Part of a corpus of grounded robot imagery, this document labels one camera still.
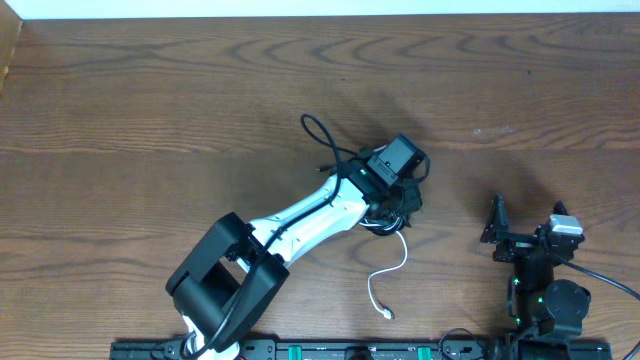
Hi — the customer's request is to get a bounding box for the white USB cable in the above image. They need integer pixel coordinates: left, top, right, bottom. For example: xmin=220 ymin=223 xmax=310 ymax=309
xmin=359 ymin=222 xmax=409 ymax=321

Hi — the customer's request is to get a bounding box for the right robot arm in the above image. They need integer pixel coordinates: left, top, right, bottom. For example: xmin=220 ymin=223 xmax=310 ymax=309
xmin=480 ymin=195 xmax=591 ymax=339

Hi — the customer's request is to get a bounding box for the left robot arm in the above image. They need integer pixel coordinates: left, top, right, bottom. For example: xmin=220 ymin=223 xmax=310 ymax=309
xmin=165 ymin=167 xmax=422 ymax=359

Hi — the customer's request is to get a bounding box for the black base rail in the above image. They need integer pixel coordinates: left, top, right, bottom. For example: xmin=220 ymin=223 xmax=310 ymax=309
xmin=109 ymin=335 xmax=614 ymax=360

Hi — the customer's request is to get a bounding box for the right camera black cable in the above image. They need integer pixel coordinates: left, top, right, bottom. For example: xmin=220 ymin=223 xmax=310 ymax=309
xmin=552 ymin=252 xmax=640 ymax=360

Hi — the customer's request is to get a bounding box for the camera black cable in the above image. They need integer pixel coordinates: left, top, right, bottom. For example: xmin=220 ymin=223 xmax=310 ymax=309
xmin=552 ymin=252 xmax=640 ymax=360
xmin=178 ymin=113 xmax=371 ymax=360

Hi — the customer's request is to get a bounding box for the left camera black cable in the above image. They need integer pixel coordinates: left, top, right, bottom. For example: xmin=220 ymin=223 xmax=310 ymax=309
xmin=178 ymin=113 xmax=371 ymax=360

